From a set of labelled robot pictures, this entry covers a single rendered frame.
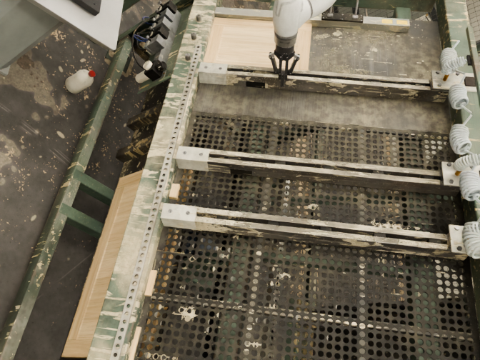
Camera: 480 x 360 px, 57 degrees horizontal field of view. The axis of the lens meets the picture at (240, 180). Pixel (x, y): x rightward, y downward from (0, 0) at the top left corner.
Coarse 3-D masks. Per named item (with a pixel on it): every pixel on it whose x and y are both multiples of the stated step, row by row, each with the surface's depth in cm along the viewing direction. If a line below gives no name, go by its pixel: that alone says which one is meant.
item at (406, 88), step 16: (208, 64) 200; (224, 64) 199; (448, 64) 180; (208, 80) 201; (224, 80) 200; (240, 80) 199; (256, 80) 197; (272, 80) 196; (288, 80) 195; (304, 80) 193; (320, 80) 193; (336, 80) 192; (352, 80) 194; (368, 80) 193; (384, 80) 192; (400, 80) 191; (416, 80) 191; (432, 80) 186; (448, 80) 186; (384, 96) 195; (400, 96) 193; (416, 96) 192; (432, 96) 191
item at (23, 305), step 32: (192, 0) 253; (128, 32) 275; (160, 96) 258; (96, 128) 240; (224, 128) 344; (288, 128) 339; (128, 160) 243; (64, 192) 217; (320, 192) 298; (32, 256) 204; (32, 288) 194; (0, 352) 179
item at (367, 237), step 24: (168, 216) 160; (192, 216) 160; (216, 216) 161; (240, 216) 160; (264, 216) 159; (312, 240) 159; (336, 240) 156; (360, 240) 154; (384, 240) 153; (408, 240) 153; (432, 240) 153; (456, 240) 148
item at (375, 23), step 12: (216, 12) 223; (228, 12) 223; (240, 12) 223; (252, 12) 222; (264, 12) 222; (312, 24) 220; (324, 24) 219; (336, 24) 218; (348, 24) 218; (360, 24) 217; (372, 24) 216; (384, 24) 215; (396, 24) 214; (408, 24) 214
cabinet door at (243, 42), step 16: (224, 32) 219; (240, 32) 218; (256, 32) 218; (272, 32) 218; (304, 32) 216; (208, 48) 213; (224, 48) 213; (240, 48) 213; (256, 48) 212; (272, 48) 212; (304, 48) 211; (240, 64) 207; (256, 64) 207; (304, 64) 205
